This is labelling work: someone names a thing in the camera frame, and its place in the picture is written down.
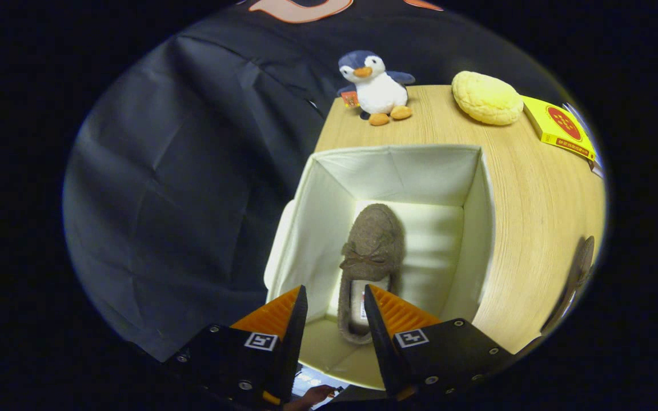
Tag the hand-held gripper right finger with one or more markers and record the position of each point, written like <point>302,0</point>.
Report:
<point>380,342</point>

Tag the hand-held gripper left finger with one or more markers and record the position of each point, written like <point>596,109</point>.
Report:
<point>295,337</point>

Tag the brown fuzzy shoe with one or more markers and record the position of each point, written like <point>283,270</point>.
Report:
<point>581,265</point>
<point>372,234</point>

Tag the beige fabric storage box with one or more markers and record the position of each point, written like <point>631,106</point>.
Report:
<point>409,171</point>

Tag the black backdrop cloth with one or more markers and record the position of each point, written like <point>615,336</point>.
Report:
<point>192,200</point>

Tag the penguin plush toy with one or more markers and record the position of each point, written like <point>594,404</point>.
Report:
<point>380,91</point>

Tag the yellow bun-shaped plush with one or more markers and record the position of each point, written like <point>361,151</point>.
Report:
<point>486,97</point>

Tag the yellow book with red circle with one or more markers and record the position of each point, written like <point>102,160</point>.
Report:
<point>560,125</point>

